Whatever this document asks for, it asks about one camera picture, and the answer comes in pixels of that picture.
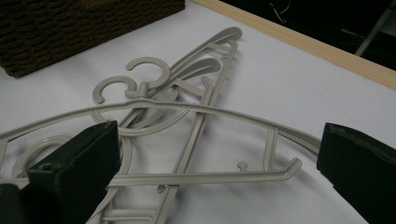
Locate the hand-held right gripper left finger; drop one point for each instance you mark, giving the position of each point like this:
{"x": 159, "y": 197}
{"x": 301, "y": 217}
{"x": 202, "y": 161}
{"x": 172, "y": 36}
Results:
{"x": 74, "y": 168}

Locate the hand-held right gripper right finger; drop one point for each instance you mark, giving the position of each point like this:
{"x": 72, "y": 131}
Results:
{"x": 364, "y": 168}

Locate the dark brown wicker basket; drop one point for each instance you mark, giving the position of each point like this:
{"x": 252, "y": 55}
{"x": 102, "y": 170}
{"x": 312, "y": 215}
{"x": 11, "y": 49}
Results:
{"x": 77, "y": 31}

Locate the grey plastic clothes hanger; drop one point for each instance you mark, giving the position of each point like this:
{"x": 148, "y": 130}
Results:
{"x": 202, "y": 67}
{"x": 218, "y": 178}
{"x": 229, "y": 33}

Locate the white table cover board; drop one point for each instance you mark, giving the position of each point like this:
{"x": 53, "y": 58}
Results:
{"x": 280, "y": 93}

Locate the light wooden table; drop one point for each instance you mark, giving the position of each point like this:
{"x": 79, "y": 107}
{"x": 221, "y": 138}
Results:
{"x": 311, "y": 46}

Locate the white metal desk frame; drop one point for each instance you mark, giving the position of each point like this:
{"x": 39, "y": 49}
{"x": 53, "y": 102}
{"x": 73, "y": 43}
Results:
{"x": 374, "y": 29}

